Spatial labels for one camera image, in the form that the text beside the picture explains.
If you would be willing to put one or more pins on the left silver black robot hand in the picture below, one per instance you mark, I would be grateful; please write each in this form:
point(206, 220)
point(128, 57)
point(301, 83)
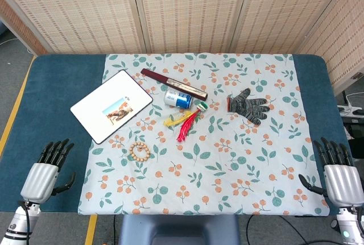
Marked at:
point(38, 179)

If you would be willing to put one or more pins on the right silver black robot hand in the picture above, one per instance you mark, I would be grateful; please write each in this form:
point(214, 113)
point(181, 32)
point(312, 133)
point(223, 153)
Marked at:
point(344, 182)

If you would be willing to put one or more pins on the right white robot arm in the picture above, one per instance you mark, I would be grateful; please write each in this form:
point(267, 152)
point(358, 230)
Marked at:
point(348, 225)

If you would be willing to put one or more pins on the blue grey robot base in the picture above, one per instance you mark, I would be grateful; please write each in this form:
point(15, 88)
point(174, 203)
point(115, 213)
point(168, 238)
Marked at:
point(179, 229)

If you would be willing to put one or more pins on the black equipment on floor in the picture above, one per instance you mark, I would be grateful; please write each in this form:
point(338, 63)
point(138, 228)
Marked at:
point(357, 131)

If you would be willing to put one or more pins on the white board with photo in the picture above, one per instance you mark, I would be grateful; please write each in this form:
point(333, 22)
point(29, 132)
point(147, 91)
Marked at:
point(113, 94)

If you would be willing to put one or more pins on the grey knit work glove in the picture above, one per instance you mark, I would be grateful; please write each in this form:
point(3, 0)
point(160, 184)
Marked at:
point(246, 105)

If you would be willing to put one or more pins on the floral patterned tablecloth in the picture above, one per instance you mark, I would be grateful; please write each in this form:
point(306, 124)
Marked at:
point(213, 148)

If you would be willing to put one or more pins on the red yellow feather shuttlecock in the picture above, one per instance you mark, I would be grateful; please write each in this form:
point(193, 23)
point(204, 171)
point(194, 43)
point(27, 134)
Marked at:
point(186, 127)

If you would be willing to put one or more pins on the blue white drink can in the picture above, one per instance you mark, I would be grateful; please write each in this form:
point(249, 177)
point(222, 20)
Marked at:
point(179, 99)

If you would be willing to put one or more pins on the dark red folded fan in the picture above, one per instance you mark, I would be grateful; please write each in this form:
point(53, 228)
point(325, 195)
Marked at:
point(176, 83)

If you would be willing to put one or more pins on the woven bamboo folding screen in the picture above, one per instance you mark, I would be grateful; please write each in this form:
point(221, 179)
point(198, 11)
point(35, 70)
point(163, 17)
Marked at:
point(185, 12)

